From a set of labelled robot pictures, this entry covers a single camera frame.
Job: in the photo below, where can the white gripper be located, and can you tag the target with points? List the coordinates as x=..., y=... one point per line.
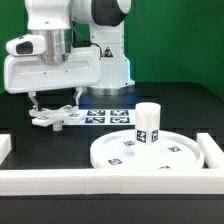
x=29, y=74

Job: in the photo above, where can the white cross-shaped table base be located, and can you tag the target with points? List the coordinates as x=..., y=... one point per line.
x=56, y=118

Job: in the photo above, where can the white round table top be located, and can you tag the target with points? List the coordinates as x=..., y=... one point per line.
x=120, y=150

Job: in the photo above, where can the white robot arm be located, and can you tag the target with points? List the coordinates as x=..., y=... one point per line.
x=70, y=44

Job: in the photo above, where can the white marker sheet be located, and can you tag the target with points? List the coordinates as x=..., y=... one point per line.
x=107, y=117

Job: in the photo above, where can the white U-shaped fence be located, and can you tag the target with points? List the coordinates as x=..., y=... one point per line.
x=209, y=180

